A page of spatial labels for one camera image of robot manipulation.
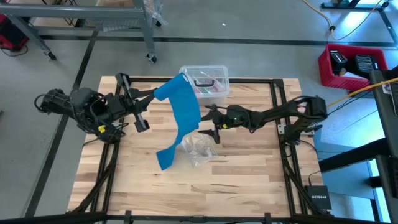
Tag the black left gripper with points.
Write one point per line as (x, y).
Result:
(119, 105)

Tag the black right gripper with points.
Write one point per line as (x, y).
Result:
(233, 116)

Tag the clear plastic bag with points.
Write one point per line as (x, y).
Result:
(199, 149)

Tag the blue elastic bandage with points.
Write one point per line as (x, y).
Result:
(186, 105)

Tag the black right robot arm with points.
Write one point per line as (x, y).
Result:
(295, 112)

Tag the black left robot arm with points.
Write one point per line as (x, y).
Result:
(81, 102)

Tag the clear plastic storage box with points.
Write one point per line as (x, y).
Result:
(211, 74)

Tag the red plastic crate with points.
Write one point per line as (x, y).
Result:
(342, 82)

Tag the black tool battery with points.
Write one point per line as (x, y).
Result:
(337, 59)

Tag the red tool case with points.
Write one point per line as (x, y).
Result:
(9, 34)

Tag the black ribbed charger block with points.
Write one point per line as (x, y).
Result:
(365, 63)

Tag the black side desk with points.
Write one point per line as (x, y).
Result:
(385, 102)

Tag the black floor stand base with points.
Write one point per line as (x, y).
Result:
(357, 5)

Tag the black aluminium table frame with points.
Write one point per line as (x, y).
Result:
(276, 102)

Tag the grey metal frame workbench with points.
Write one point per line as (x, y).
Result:
(77, 12)

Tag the black Netgear network switch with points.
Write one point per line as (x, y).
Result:
(318, 197)

